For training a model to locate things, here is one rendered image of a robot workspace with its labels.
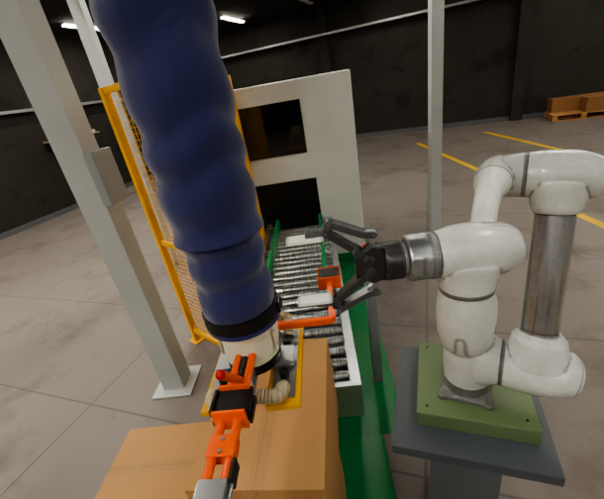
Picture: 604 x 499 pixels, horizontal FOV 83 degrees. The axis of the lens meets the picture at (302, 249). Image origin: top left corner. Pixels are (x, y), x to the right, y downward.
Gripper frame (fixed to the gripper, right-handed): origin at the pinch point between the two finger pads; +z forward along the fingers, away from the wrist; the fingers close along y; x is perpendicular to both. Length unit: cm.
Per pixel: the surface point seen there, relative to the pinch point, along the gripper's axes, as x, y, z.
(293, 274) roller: 182, 103, 26
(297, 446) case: 9, 64, 11
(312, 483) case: -2, 64, 7
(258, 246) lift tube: 23.0, 3.4, 11.7
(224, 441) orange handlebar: -9.9, 33.6, 21.5
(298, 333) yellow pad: 38, 46, 8
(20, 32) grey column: 126, -75, 122
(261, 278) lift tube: 21.3, 12.3, 12.6
